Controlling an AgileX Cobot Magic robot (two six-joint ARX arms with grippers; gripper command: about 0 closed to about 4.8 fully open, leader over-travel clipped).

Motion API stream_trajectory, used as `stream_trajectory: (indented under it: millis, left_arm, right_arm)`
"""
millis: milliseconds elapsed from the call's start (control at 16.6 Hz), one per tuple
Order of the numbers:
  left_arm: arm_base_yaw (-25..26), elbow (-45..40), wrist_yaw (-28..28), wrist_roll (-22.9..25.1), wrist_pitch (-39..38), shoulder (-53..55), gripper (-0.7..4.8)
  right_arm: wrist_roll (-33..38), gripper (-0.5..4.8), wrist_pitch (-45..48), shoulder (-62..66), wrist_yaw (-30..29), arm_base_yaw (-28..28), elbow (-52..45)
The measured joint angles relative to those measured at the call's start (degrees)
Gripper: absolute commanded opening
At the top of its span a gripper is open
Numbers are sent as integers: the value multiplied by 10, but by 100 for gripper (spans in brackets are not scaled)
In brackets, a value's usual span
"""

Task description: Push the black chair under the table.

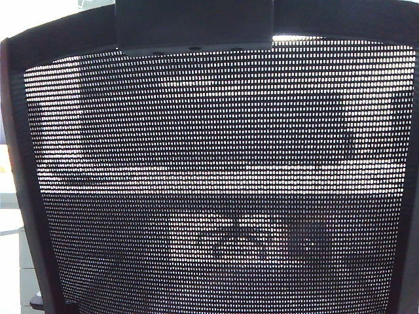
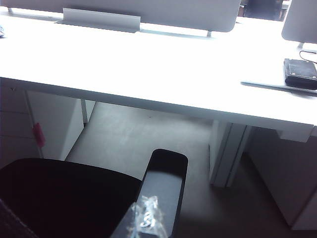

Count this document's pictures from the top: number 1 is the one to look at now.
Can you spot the black swivel chair behind desk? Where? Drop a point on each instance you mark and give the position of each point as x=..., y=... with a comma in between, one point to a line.
x=248, y=242

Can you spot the small black box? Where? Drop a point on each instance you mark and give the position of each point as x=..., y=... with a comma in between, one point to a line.
x=349, y=145

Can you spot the black mesh office chair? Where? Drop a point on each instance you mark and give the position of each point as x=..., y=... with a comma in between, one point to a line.
x=209, y=131

